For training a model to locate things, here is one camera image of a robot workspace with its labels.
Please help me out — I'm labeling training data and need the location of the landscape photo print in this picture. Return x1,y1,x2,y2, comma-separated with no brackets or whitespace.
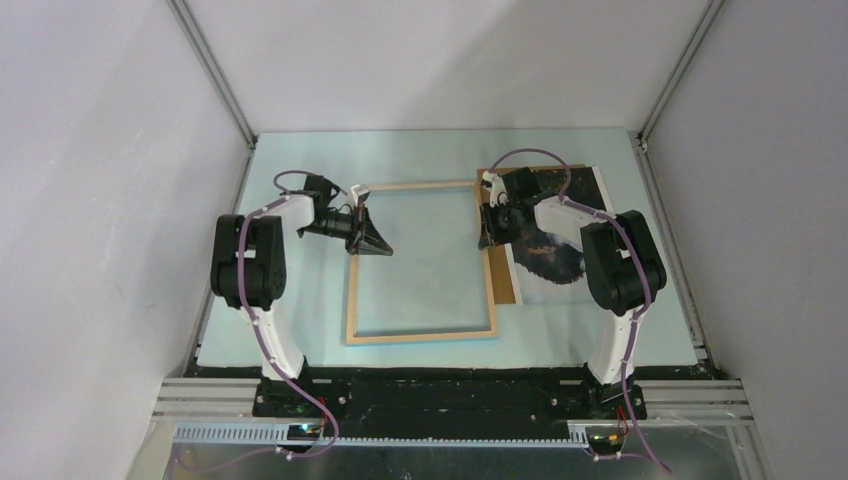
506,166,608,305

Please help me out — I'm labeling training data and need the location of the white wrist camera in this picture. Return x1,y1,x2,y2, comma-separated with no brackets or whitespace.
481,170,509,207
346,184,371,210

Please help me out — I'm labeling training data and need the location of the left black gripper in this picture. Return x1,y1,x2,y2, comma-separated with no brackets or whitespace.
300,203,393,257

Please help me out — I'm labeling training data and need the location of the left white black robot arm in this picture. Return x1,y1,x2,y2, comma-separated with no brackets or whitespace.
210,172,393,417

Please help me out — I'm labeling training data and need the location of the aluminium corner post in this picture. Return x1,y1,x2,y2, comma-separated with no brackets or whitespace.
636,0,727,151
166,0,258,150

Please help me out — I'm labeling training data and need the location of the brown fibreboard backing board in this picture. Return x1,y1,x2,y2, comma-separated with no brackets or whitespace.
476,167,566,305

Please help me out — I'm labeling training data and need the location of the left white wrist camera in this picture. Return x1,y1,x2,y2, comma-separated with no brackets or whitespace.
346,184,371,210

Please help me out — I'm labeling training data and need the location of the right aluminium corner post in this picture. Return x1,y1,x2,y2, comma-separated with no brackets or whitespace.
636,0,727,151

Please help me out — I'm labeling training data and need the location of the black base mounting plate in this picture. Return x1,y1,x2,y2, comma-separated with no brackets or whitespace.
252,367,647,441

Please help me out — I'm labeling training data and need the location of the left aluminium corner post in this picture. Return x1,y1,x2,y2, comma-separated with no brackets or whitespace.
166,0,258,150

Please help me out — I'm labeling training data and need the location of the aluminium rail frame front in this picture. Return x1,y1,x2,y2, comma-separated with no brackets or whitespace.
153,368,759,471

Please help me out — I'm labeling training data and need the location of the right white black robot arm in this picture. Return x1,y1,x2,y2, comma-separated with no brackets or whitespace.
478,167,667,418

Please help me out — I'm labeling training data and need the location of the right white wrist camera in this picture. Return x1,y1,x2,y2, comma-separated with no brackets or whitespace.
481,170,509,207

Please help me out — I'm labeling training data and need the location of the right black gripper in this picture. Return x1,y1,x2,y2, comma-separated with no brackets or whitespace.
478,200,523,250

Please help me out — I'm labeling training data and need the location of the light wooden picture frame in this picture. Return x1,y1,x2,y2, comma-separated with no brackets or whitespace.
345,180,499,345

